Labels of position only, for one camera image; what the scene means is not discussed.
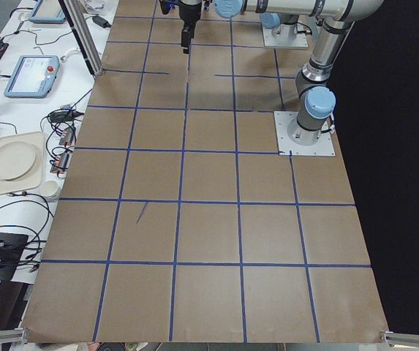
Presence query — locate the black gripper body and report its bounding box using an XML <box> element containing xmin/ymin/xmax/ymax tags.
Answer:
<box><xmin>178</xmin><ymin>0</ymin><xmax>201</xmax><ymax>54</ymax></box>

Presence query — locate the black power adapter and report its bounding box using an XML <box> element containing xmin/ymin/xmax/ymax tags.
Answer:
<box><xmin>92</xmin><ymin>15</ymin><xmax>111</xmax><ymax>29</ymax></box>

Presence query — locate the blue teach pendant far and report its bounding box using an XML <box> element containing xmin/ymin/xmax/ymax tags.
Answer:
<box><xmin>29</xmin><ymin>0</ymin><xmax>66</xmax><ymax>24</ymax></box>

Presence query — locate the blue teach pendant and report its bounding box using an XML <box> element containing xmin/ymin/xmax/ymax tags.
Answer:
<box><xmin>29</xmin><ymin>0</ymin><xmax>66</xmax><ymax>24</ymax></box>
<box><xmin>4</xmin><ymin>55</ymin><xmax>60</xmax><ymax>98</ymax></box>

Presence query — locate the blue teach pendant near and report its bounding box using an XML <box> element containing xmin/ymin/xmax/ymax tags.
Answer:
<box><xmin>4</xmin><ymin>55</ymin><xmax>60</xmax><ymax>98</ymax></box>

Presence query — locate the red circuit board upper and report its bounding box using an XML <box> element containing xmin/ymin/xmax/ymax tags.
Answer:
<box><xmin>58</xmin><ymin>126</ymin><xmax>76</xmax><ymax>146</ymax></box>

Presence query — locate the red circuit board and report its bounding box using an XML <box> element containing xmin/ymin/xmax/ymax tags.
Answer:
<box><xmin>58</xmin><ymin>126</ymin><xmax>76</xmax><ymax>146</ymax></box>
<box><xmin>50</xmin><ymin>151</ymin><xmax>71</xmax><ymax>175</ymax></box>

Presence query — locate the red circuit board lower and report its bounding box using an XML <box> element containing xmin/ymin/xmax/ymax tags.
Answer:
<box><xmin>50</xmin><ymin>151</ymin><xmax>71</xmax><ymax>175</ymax></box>

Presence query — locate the white paper cup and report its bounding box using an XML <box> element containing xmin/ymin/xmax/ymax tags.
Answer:
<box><xmin>39</xmin><ymin>181</ymin><xmax>61</xmax><ymax>202</ymax></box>

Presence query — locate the beige tray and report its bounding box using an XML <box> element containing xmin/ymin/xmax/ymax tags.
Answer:
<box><xmin>0</xmin><ymin>132</ymin><xmax>45</xmax><ymax>195</ymax></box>

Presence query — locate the beige round plate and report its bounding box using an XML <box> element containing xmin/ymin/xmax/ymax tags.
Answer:
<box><xmin>0</xmin><ymin>141</ymin><xmax>36</xmax><ymax>180</ymax></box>

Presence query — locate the aluminium frame post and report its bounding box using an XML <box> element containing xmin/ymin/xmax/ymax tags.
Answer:
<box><xmin>58</xmin><ymin>0</ymin><xmax>103</xmax><ymax>77</ymax></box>

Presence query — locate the black cable on desk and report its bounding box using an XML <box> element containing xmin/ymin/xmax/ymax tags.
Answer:
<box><xmin>0</xmin><ymin>192</ymin><xmax>56</xmax><ymax>273</ymax></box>

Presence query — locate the aluminium rail bottom left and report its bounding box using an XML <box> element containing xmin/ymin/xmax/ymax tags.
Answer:
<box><xmin>0</xmin><ymin>328</ymin><xmax>27</xmax><ymax>344</ymax></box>

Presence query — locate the aluminium rail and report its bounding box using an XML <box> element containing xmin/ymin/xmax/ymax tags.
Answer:
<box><xmin>380</xmin><ymin>331</ymin><xmax>419</xmax><ymax>348</ymax></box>
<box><xmin>0</xmin><ymin>328</ymin><xmax>27</xmax><ymax>344</ymax></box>

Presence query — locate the aluminium rail bottom right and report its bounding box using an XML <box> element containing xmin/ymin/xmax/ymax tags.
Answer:
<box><xmin>380</xmin><ymin>331</ymin><xmax>419</xmax><ymax>348</ymax></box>

